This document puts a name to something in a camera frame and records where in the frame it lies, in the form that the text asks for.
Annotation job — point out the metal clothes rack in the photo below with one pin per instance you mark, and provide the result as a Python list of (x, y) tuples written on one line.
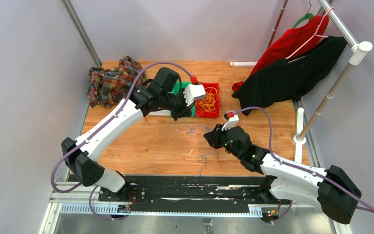
[(346, 120)]

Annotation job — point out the red shirt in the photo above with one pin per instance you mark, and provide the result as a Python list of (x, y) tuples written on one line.
[(287, 42)]

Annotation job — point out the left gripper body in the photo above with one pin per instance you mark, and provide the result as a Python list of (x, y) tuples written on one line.
[(175, 103)]

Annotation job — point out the black shirt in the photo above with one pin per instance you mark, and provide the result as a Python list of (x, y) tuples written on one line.
[(292, 78)]

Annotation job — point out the plaid flannel shirt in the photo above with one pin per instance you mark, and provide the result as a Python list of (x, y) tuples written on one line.
[(108, 86)]

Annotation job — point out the white plastic bin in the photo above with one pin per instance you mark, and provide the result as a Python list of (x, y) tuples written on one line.
[(166, 113)]

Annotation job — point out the metal corner post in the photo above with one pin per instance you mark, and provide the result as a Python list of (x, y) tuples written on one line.
[(69, 8)]

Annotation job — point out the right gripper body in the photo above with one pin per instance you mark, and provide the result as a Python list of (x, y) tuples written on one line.
[(224, 142)]

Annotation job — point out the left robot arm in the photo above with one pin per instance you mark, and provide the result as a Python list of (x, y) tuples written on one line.
[(81, 154)]

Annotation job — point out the red plastic bin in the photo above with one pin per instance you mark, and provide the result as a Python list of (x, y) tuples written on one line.
[(209, 107)]

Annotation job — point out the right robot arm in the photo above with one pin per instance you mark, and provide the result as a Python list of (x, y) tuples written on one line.
[(331, 190)]

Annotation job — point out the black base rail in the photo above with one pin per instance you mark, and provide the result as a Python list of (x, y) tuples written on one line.
[(193, 194)]

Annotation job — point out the green hanger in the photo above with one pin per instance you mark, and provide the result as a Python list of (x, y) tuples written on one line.
[(307, 16)]

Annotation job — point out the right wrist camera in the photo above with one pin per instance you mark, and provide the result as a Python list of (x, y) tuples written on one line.
[(231, 119)]

